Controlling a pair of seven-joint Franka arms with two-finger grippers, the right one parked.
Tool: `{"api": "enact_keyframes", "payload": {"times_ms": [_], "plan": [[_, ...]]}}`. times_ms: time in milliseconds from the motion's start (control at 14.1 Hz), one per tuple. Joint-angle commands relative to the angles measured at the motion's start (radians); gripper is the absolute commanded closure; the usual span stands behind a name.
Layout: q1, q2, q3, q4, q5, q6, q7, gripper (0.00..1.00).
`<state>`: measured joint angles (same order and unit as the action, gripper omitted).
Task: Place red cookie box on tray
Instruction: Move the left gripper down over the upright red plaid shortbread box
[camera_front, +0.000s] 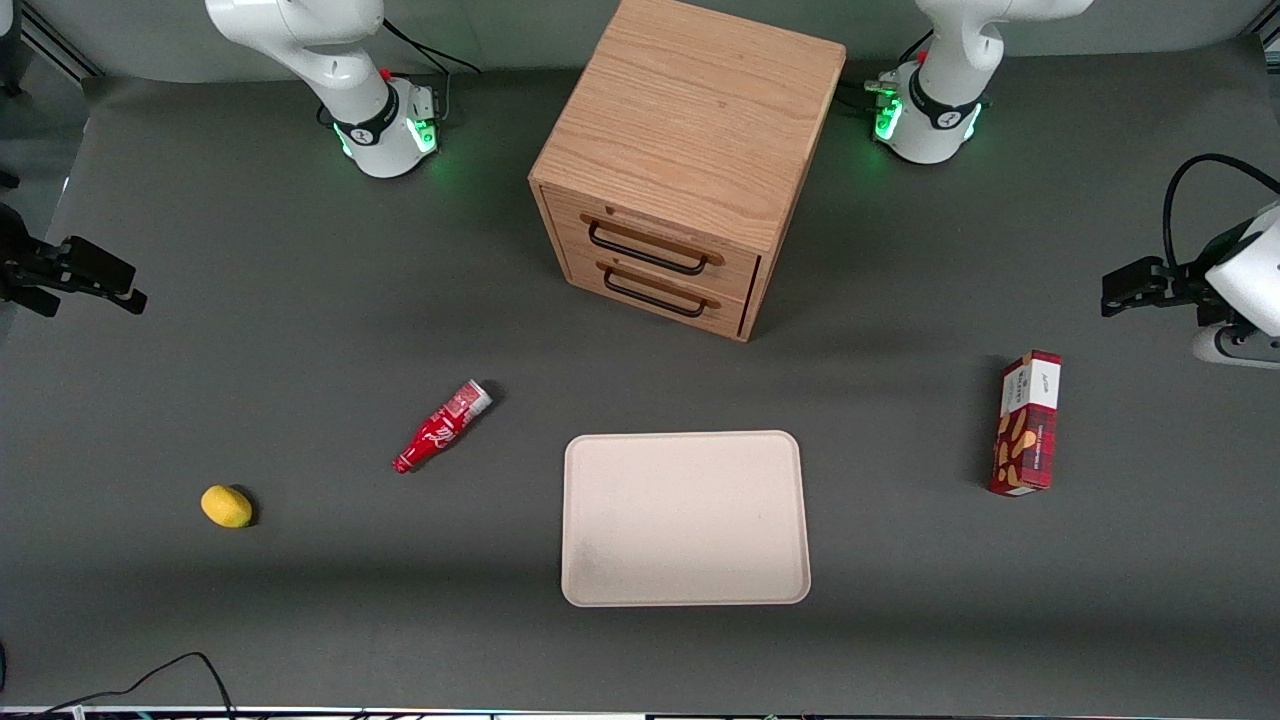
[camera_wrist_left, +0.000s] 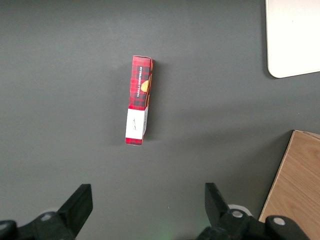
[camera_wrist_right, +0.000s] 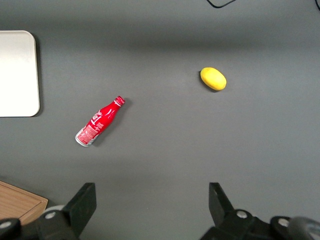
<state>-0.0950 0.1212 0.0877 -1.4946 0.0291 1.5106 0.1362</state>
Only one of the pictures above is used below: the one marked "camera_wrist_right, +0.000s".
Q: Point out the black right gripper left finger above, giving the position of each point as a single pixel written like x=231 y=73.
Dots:
x=81 y=203

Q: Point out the white plastic tray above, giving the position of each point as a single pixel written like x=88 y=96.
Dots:
x=17 y=73

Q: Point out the red cola bottle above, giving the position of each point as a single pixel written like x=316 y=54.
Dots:
x=98 y=121

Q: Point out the wooden cutting board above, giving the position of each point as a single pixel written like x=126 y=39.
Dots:
x=17 y=203

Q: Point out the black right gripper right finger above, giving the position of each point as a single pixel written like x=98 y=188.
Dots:
x=221 y=203

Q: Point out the yellow lemon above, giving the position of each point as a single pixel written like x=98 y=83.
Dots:
x=213 y=78

